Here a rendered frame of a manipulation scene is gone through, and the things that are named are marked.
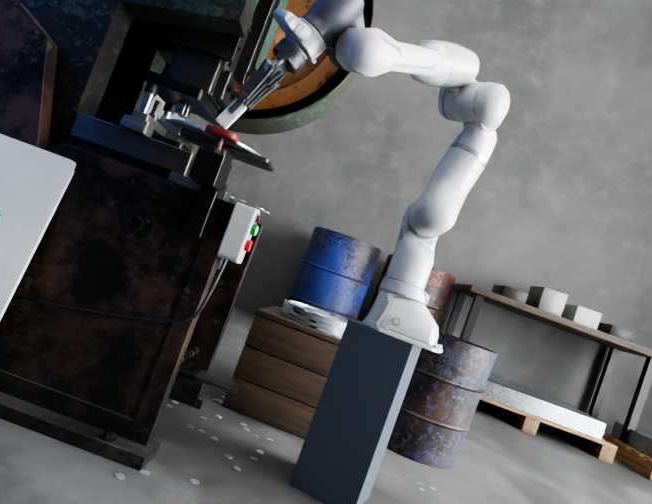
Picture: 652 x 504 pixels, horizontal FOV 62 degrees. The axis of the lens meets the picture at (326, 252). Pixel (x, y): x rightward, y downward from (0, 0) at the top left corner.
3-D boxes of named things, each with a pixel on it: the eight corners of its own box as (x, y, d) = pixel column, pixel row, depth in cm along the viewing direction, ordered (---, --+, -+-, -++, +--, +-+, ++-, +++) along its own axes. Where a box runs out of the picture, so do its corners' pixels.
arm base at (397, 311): (445, 352, 149) (461, 304, 150) (437, 354, 132) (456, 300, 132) (371, 323, 157) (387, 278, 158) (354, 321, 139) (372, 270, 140)
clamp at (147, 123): (164, 149, 144) (178, 114, 145) (142, 133, 128) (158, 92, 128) (143, 142, 145) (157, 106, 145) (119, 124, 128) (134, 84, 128)
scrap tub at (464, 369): (445, 447, 240) (481, 345, 242) (470, 483, 198) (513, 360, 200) (357, 414, 241) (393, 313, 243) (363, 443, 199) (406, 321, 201)
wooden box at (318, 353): (338, 422, 216) (367, 340, 217) (331, 450, 178) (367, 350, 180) (246, 386, 220) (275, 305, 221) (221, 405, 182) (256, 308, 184)
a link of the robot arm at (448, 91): (510, 49, 139) (468, 55, 154) (456, 38, 131) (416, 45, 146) (499, 125, 144) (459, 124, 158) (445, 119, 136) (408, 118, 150)
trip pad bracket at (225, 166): (205, 239, 125) (234, 160, 126) (194, 236, 116) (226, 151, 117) (181, 230, 126) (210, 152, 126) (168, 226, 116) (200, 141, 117)
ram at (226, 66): (233, 115, 161) (267, 24, 162) (223, 99, 146) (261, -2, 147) (179, 96, 161) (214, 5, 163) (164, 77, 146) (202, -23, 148)
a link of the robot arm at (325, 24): (355, 82, 125) (335, 77, 133) (395, 42, 125) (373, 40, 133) (308, 17, 114) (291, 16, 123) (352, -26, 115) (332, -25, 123)
